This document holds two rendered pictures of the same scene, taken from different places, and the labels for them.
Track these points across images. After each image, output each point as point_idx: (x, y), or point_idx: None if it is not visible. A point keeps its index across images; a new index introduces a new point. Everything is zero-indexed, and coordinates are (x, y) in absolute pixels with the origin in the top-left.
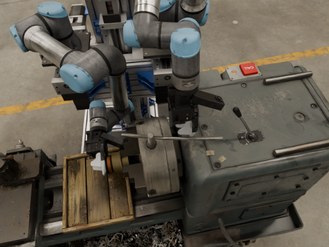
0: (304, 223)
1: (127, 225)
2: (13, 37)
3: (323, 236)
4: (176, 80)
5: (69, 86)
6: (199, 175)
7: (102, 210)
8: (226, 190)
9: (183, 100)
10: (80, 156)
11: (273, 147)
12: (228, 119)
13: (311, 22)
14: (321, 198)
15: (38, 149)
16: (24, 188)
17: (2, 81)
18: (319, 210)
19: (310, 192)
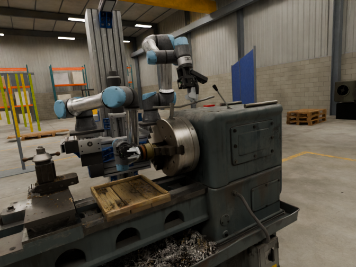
0: (309, 261)
1: (162, 229)
2: (56, 106)
3: (329, 265)
4: (181, 59)
5: (108, 104)
6: (210, 115)
7: (139, 200)
8: (230, 144)
9: (187, 73)
10: (106, 184)
11: (242, 107)
12: (211, 109)
13: None
14: (306, 241)
15: None
16: (61, 193)
17: None
18: (312, 249)
19: (295, 241)
